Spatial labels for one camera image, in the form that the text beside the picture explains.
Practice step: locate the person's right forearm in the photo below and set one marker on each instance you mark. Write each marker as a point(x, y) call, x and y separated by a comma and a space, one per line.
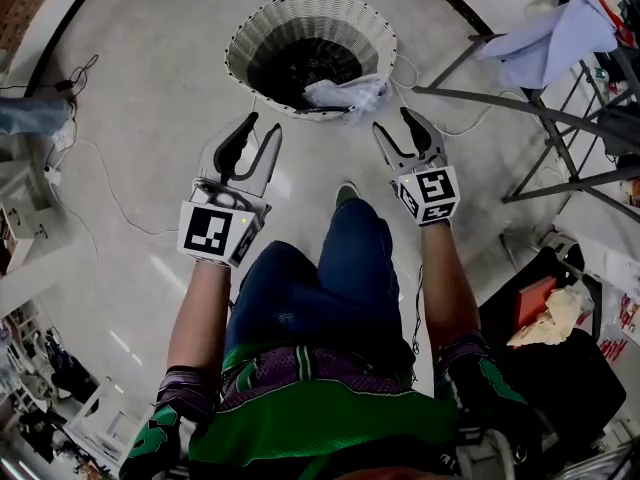
point(447, 288)

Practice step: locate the person's green purple jersey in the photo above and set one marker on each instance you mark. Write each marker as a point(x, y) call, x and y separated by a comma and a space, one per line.
point(325, 418)

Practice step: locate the lavender clothes shirt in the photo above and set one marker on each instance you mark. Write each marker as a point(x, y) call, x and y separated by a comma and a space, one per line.
point(550, 43)

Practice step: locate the person's left forearm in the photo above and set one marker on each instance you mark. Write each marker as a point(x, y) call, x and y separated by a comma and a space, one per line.
point(200, 318)

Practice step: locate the black mesh office chair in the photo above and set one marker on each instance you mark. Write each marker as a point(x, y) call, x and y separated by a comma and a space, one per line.
point(565, 393)

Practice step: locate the white desk with drawer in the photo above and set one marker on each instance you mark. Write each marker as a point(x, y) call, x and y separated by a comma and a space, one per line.
point(15, 193)

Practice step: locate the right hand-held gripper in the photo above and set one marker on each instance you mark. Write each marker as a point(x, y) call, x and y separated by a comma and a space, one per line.
point(432, 193)

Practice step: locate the white woven laundry basket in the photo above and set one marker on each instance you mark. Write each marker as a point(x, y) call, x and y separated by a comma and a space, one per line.
point(260, 23)

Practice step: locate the white checked clothes item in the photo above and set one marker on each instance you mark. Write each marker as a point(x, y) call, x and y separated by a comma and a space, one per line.
point(345, 95)

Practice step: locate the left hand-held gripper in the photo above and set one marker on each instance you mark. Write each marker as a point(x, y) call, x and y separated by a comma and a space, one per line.
point(210, 228)

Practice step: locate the person's legs in jeans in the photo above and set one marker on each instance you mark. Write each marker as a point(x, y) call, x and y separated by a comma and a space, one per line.
point(310, 293)

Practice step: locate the person's grey shoe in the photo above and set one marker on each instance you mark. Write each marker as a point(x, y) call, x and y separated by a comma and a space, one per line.
point(346, 195)

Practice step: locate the orange box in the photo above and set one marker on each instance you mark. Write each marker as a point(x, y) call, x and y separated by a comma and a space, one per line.
point(532, 303)

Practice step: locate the grey metal drying rack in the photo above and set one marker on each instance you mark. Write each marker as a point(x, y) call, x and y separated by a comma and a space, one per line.
point(500, 102)

